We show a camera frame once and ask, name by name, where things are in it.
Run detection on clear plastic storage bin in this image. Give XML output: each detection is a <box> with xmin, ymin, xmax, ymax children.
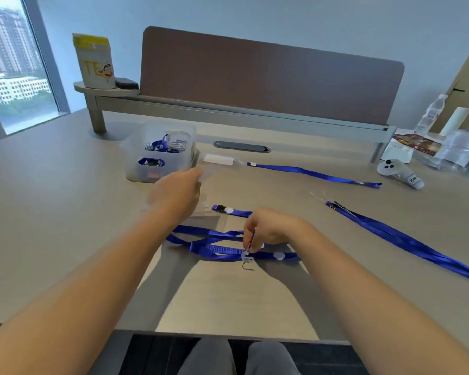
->
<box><xmin>119</xmin><ymin>120</ymin><xmax>201</xmax><ymax>184</ymax></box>

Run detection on clear water bottle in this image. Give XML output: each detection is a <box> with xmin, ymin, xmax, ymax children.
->
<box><xmin>414</xmin><ymin>94</ymin><xmax>449</xmax><ymax>136</ymax></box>

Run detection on small white tissue box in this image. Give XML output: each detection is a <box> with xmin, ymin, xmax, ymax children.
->
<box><xmin>381</xmin><ymin>139</ymin><xmax>414</xmax><ymax>165</ymax></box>

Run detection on white card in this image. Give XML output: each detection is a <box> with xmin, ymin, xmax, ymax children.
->
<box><xmin>203</xmin><ymin>154</ymin><xmax>235</xmax><ymax>167</ymax></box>

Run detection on person's left forearm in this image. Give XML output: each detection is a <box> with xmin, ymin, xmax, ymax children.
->
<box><xmin>0</xmin><ymin>214</ymin><xmax>180</xmax><ymax>375</ymax></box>

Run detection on blue lanyard with clear strap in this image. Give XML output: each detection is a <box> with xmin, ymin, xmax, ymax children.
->
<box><xmin>309</xmin><ymin>190</ymin><xmax>469</xmax><ymax>286</ymax></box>

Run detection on yellow lid wipes canister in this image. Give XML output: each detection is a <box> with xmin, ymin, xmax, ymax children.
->
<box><xmin>72</xmin><ymin>33</ymin><xmax>117</xmax><ymax>90</ymax></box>

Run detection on white handheld controller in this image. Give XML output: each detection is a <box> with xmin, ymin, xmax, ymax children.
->
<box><xmin>377</xmin><ymin>158</ymin><xmax>426</xmax><ymax>190</ymax></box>

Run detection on bundle of blue lanyards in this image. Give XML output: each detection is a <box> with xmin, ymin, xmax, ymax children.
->
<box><xmin>137</xmin><ymin>133</ymin><xmax>171</xmax><ymax>168</ymax></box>

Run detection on person's grey trousers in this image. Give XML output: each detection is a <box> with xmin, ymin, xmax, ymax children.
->
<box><xmin>177</xmin><ymin>336</ymin><xmax>302</xmax><ymax>375</ymax></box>

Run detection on person's right forearm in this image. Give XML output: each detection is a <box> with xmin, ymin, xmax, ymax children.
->
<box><xmin>293</xmin><ymin>226</ymin><xmax>469</xmax><ymax>375</ymax></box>

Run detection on large glass window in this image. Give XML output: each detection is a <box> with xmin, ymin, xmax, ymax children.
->
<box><xmin>0</xmin><ymin>0</ymin><xmax>71</xmax><ymax>135</ymax></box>

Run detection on blue lanyard with black clip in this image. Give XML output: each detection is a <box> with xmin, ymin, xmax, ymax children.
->
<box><xmin>166</xmin><ymin>204</ymin><xmax>301</xmax><ymax>263</ymax></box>

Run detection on clear round jar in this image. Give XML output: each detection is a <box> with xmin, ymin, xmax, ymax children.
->
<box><xmin>165</xmin><ymin>130</ymin><xmax>192</xmax><ymax>153</ymax></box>

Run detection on light wooden door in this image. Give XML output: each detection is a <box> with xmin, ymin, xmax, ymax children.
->
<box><xmin>429</xmin><ymin>31</ymin><xmax>469</xmax><ymax>133</ymax></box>

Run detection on person's right hand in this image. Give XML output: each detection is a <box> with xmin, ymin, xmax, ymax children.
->
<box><xmin>243</xmin><ymin>208</ymin><xmax>309</xmax><ymax>254</ymax></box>

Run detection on brown desk divider panel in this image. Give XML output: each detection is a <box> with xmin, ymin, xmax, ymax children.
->
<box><xmin>139</xmin><ymin>26</ymin><xmax>406</xmax><ymax>126</ymax></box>

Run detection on clear plastic container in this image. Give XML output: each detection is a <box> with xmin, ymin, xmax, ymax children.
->
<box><xmin>431</xmin><ymin>130</ymin><xmax>469</xmax><ymax>176</ymax></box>

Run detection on white paper roll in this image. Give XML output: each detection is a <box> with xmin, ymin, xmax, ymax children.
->
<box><xmin>439</xmin><ymin>106</ymin><xmax>469</xmax><ymax>137</ymax></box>

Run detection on person's left hand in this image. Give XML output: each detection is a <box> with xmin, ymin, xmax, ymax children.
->
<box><xmin>146</xmin><ymin>167</ymin><xmax>204</xmax><ymax>227</ymax></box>

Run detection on grey desk shelf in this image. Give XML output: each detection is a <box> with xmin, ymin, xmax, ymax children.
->
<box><xmin>73</xmin><ymin>81</ymin><xmax>397</xmax><ymax>164</ymax></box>

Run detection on brown snack packet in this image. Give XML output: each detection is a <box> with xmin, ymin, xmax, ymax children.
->
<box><xmin>392</xmin><ymin>132</ymin><xmax>442</xmax><ymax>157</ymax></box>

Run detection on black desk cable grommet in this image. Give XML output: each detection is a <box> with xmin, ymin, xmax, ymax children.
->
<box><xmin>212</xmin><ymin>141</ymin><xmax>271</xmax><ymax>154</ymax></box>

